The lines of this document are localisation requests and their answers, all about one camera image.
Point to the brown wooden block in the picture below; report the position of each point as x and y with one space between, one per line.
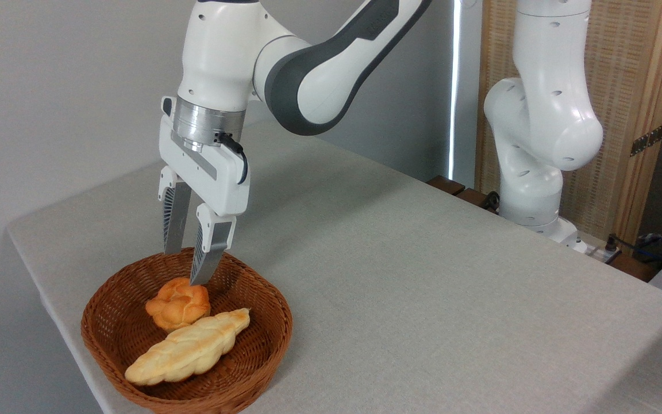
446 184
472 197

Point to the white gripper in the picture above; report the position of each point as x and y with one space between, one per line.
222 184

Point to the grey tablecloth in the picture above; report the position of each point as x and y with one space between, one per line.
423 287

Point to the round orange bread bun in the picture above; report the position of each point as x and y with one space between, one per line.
176 307

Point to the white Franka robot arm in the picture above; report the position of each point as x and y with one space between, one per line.
222 52

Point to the white power strip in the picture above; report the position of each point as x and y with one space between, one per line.
592 251

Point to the long braided pale bread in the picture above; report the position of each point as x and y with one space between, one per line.
193 351

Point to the dark metal hinge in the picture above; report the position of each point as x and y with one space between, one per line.
647 140

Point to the wooden rattan folding screen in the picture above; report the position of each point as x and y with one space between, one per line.
624 69

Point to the black power plug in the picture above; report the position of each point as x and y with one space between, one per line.
612 241

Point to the brown wicker basket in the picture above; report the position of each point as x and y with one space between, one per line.
112 310

